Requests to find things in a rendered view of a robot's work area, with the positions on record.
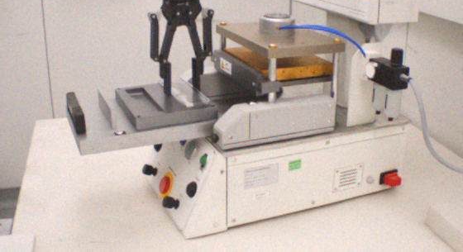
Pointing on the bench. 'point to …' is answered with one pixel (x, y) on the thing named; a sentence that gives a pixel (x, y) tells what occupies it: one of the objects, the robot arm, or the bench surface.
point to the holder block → (158, 107)
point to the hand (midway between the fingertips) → (181, 78)
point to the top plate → (283, 37)
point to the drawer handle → (76, 112)
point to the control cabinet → (338, 2)
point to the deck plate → (308, 135)
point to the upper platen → (287, 67)
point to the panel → (181, 175)
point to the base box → (296, 178)
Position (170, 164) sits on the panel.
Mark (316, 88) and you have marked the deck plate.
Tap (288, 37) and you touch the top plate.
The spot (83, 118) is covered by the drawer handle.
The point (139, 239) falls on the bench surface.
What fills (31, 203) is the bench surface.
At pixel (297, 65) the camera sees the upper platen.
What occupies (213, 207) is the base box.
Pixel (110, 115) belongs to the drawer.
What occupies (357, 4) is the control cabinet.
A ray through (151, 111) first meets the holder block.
